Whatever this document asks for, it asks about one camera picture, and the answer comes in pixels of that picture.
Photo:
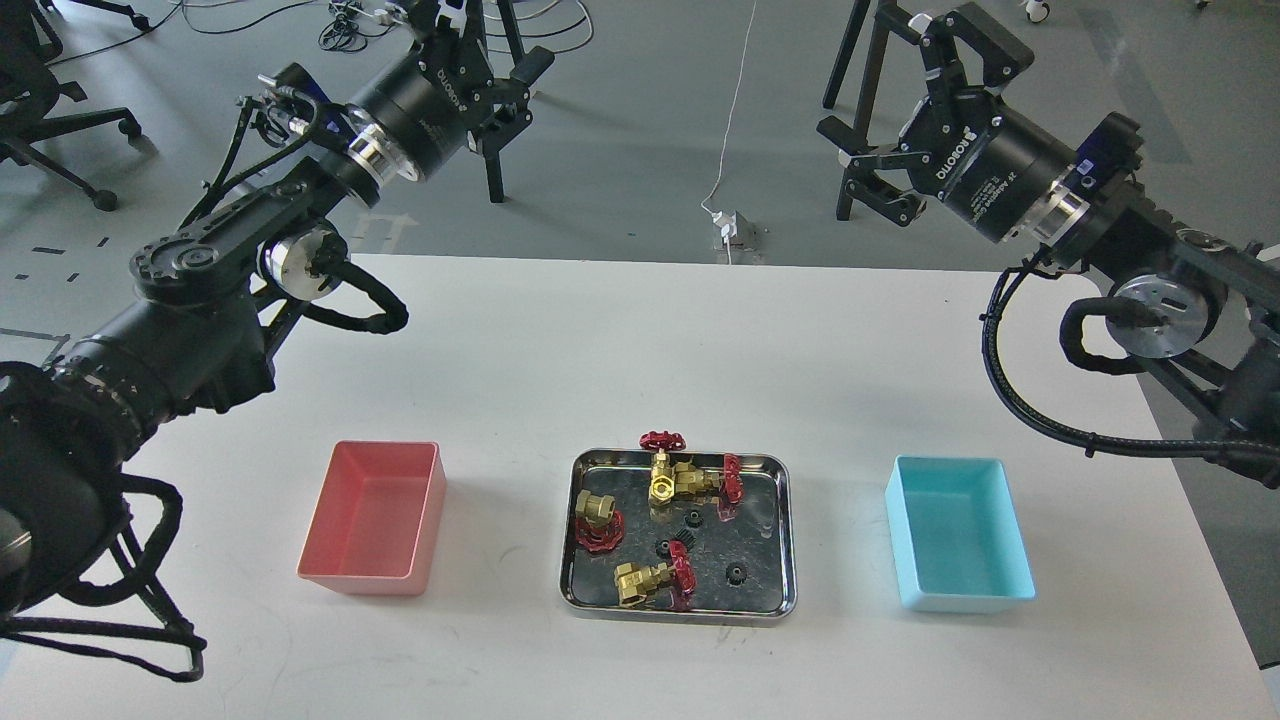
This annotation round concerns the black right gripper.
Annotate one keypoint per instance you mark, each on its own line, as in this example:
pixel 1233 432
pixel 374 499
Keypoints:
pixel 994 168

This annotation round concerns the black tripod legs left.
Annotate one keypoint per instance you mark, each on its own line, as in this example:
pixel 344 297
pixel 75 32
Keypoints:
pixel 502 49

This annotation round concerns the brass valve upright red handle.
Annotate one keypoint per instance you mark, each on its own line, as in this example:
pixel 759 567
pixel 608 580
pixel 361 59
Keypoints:
pixel 662 486

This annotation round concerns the brass valve top right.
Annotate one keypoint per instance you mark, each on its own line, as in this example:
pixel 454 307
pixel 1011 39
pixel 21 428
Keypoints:
pixel 690 480

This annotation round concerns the brass valve bottom red handle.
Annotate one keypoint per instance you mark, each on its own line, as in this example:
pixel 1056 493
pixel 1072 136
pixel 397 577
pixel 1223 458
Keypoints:
pixel 635 582

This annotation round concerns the black tripod legs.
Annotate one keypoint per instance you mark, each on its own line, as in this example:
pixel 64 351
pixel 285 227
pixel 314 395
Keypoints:
pixel 502 49
pixel 865 60

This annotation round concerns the black office chair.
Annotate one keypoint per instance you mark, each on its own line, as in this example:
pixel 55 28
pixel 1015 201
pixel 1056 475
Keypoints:
pixel 31 91

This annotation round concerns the pink plastic box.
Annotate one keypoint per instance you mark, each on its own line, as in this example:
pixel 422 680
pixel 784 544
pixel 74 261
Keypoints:
pixel 376 519

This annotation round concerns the metal tray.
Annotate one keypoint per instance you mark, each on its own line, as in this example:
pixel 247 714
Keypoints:
pixel 673 535

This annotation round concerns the blue plastic box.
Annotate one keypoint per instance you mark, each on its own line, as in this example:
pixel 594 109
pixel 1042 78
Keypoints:
pixel 955 536

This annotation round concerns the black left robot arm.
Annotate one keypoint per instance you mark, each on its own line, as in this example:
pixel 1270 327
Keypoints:
pixel 83 539

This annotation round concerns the black tripod legs right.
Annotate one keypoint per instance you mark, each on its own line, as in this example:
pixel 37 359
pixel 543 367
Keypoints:
pixel 865 60

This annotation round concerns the brass valve red handle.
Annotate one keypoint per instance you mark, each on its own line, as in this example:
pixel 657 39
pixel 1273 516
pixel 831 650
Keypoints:
pixel 635 582
pixel 598 525
pixel 662 486

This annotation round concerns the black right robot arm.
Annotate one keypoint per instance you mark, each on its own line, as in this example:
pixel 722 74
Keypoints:
pixel 1178 304

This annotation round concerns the white chair caster base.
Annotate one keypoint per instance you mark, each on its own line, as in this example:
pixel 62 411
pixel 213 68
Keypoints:
pixel 1036 11

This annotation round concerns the white power adapter with cable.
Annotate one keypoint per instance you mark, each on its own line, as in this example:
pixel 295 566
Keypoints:
pixel 727 222

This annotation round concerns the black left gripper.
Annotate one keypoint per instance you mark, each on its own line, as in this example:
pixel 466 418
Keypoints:
pixel 441 99

